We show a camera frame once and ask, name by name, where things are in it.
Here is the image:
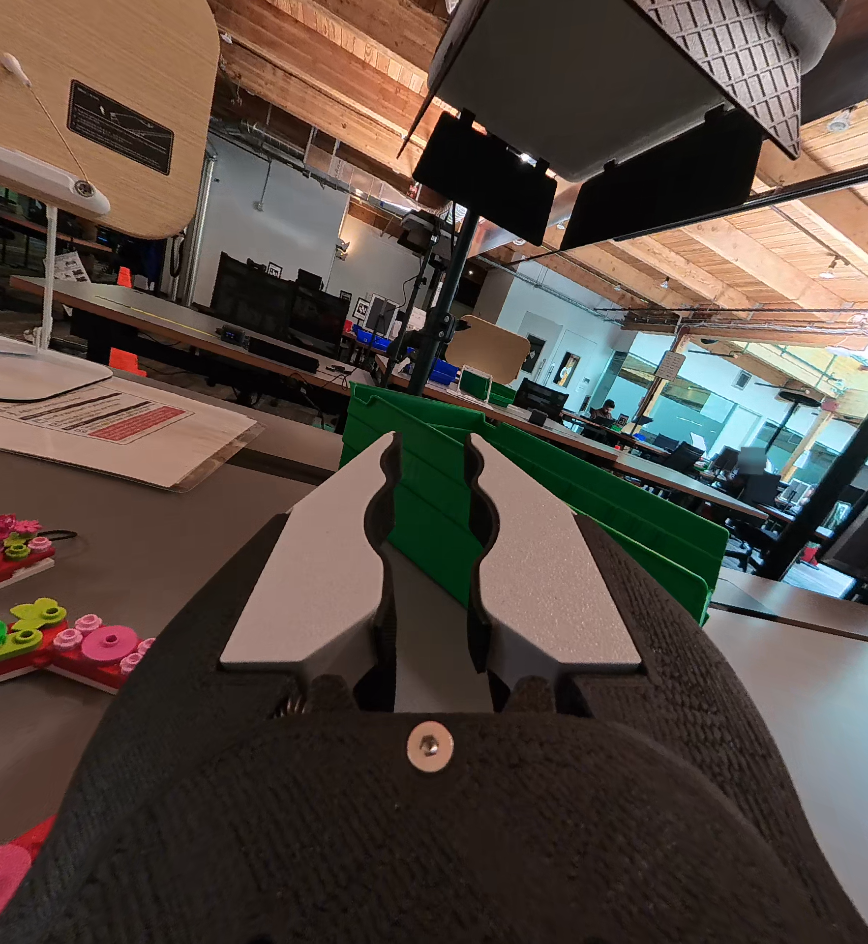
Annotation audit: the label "black computer monitor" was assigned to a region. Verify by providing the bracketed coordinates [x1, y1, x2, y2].
[817, 468, 868, 598]

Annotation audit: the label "red lego plate green leaves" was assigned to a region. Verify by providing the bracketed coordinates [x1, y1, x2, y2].
[0, 597, 156, 698]

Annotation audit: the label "green plastic bin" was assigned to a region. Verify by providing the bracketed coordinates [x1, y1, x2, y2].
[339, 382, 730, 626]

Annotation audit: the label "laminated instruction sheet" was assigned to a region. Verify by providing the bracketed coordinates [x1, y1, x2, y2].
[0, 383, 259, 491]

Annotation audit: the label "white board stand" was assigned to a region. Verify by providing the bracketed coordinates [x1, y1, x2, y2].
[0, 131, 114, 403]

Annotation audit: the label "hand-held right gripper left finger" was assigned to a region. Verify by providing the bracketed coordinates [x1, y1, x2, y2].
[217, 431, 405, 683]

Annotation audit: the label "long office table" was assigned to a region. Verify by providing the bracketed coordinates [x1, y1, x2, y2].
[404, 383, 768, 521]

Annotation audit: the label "row of black monitors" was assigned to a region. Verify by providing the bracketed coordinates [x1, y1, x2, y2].
[210, 252, 352, 362]

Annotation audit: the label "grey panel light with flaps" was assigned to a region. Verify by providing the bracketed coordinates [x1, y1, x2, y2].
[412, 0, 804, 252]

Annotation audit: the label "long grey table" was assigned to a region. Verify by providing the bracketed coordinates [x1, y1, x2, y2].
[9, 275, 390, 392]

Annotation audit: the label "black light stand pole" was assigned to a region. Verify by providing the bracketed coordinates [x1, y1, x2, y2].
[404, 210, 480, 399]

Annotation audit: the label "long black bar device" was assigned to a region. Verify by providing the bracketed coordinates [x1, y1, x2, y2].
[248, 337, 321, 372]

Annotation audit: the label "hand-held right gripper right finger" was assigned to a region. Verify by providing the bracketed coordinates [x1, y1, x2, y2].
[467, 433, 645, 683]

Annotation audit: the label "black slanted post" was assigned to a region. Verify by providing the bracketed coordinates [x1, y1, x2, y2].
[760, 369, 868, 582]

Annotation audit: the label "wooden tilting board with label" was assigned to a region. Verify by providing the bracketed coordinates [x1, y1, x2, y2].
[0, 0, 221, 240]

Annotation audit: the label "black overhead bar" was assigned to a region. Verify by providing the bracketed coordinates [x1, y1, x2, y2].
[508, 153, 868, 266]

